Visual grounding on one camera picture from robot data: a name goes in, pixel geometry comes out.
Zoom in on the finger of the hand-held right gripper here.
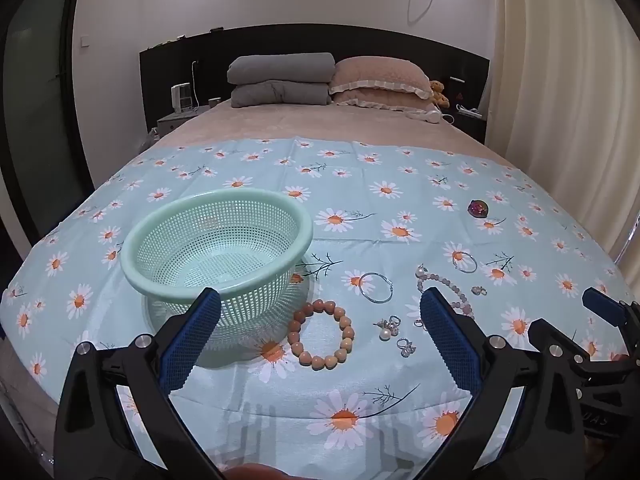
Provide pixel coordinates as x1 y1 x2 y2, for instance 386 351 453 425
529 317 593 368
582 287 640 341

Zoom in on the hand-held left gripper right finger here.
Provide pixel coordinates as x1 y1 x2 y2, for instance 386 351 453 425
415 287 588 480

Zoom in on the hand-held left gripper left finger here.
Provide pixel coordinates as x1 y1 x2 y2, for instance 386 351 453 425
54 287 226 480

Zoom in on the pearl earring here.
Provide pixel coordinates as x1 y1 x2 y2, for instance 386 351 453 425
375 316 402 342

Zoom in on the pink bead bracelet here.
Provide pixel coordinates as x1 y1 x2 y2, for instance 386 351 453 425
415 264 476 331

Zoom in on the small silver bangle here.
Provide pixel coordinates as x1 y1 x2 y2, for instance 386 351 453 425
451 251 478 274

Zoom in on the green plastic mesh basket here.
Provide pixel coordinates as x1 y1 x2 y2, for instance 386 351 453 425
120 188 314 368

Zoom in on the large silver bangle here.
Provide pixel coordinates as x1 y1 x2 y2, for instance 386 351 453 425
358 272 394 304

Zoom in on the orange bead bracelet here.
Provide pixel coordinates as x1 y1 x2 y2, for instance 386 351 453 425
286 299 356 372

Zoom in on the blue daisy print cloth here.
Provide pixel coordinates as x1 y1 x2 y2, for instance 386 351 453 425
0 136 640 480

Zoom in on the black nightstand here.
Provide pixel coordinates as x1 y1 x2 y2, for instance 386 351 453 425
445 105 488 143

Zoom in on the grey nightstand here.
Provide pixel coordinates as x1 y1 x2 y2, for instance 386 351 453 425
156 105 221 138

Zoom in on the cream curtain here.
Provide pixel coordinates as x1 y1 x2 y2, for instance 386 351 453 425
487 0 640 266

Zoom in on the white small heater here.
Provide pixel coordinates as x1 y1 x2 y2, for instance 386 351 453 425
170 82 193 112

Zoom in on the brown teddy bear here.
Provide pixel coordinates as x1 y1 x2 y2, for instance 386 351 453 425
429 80 451 108

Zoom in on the pink ruffled pillow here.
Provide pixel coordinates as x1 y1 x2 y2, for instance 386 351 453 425
330 56 432 98
331 85 441 113

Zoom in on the dark glass door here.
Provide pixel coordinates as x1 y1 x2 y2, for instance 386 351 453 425
0 0 96 241

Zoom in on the black headboard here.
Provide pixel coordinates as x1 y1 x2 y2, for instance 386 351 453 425
139 23 491 143

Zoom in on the white handheld device with cord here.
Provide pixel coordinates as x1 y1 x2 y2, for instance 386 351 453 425
404 108 456 125

